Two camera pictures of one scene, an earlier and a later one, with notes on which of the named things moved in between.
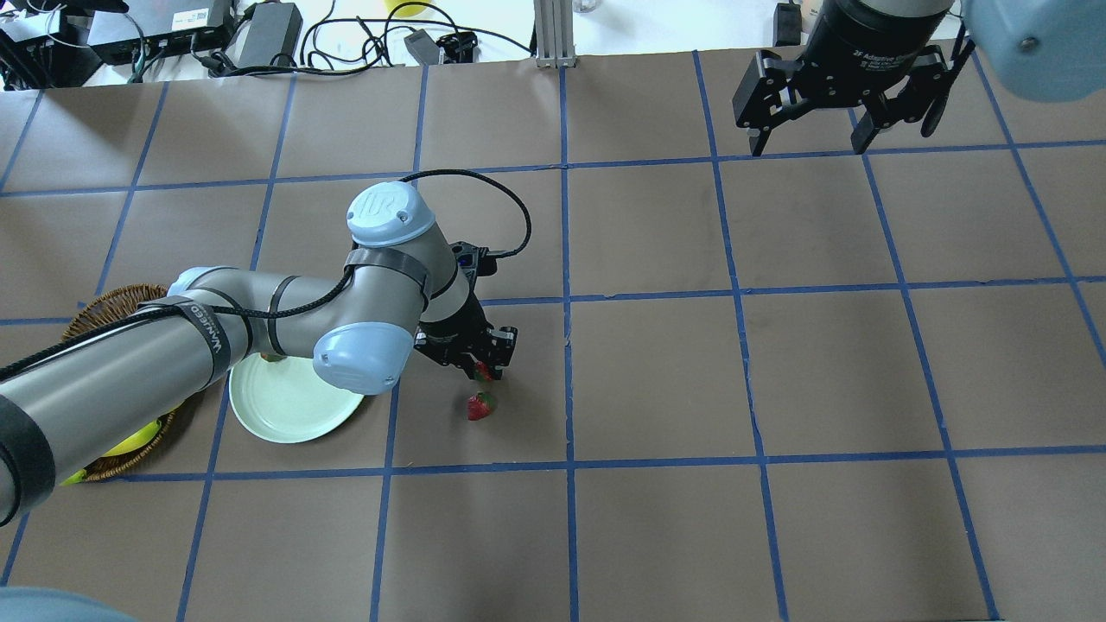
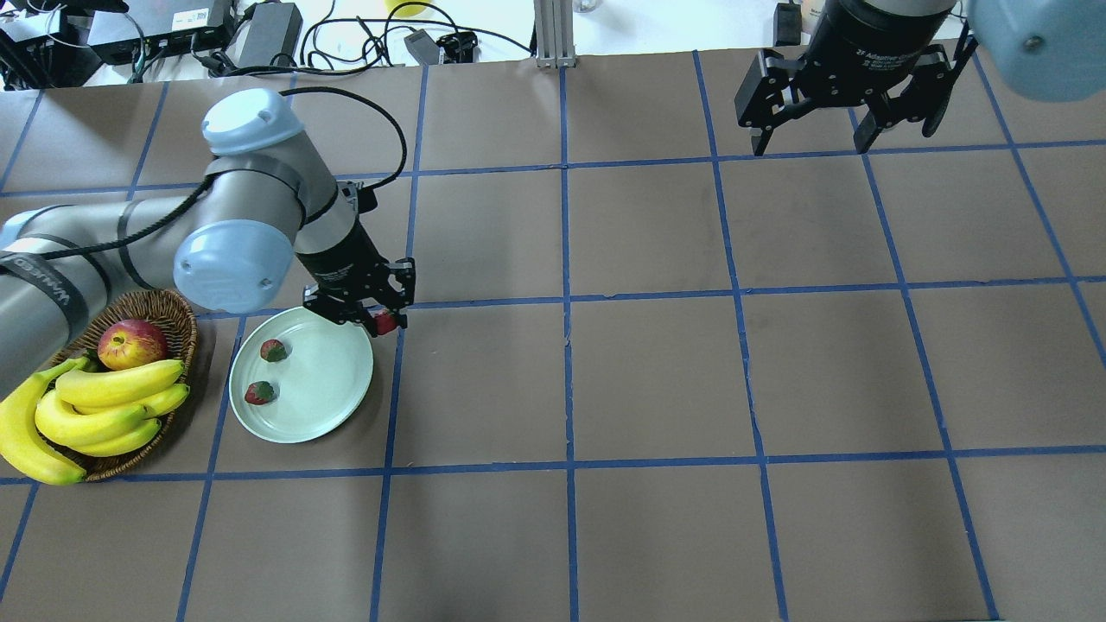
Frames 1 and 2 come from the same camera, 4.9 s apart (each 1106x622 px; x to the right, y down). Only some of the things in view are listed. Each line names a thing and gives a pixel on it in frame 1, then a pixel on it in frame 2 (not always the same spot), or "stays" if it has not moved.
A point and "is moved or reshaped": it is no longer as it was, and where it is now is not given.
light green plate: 288,400 stays
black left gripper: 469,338 → 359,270
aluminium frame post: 554,34 stays
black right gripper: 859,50 stays
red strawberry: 479,405 is moved or reshaped
